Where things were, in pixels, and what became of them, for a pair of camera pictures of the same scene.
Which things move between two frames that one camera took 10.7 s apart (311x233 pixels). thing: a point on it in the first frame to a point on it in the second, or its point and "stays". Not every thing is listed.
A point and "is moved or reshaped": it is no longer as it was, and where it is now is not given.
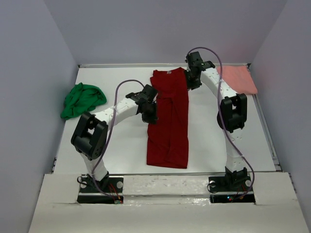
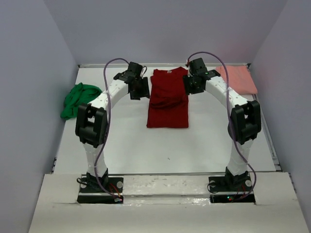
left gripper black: x=151 y=119 to x=145 y=92
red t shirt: x=168 y=139 is moved or reshaped
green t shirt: x=82 y=99 stays
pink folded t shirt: x=239 y=78 stays
